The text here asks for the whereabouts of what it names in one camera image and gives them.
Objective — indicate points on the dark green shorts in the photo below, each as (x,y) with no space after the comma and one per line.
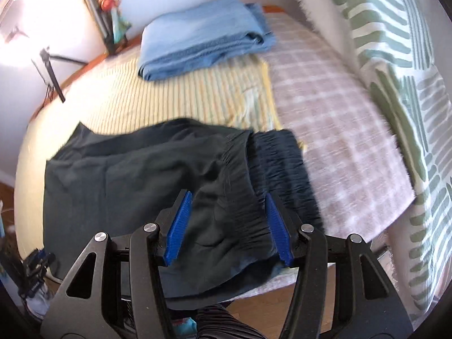
(141,169)

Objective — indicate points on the black tripod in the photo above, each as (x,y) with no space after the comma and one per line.
(49,70)

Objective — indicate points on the colourful clothes rack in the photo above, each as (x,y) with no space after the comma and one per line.
(106,10)

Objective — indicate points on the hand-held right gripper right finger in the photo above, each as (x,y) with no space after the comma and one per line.
(279,236)

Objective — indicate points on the pink plaid blanket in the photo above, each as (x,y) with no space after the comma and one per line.
(328,130)

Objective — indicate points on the person's dark ribbed leg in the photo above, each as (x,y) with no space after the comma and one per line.
(226,325)

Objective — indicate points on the white shoe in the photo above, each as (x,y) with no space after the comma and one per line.
(37,305)

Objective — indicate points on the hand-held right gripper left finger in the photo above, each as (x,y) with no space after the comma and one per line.
(178,233)

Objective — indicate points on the folded blue blanket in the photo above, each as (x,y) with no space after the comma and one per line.
(204,39)

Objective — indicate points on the pink plaid cloth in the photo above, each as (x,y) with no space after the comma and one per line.
(268,279)

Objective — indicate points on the yellow striped bed sheet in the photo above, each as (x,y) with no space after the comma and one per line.
(159,95)

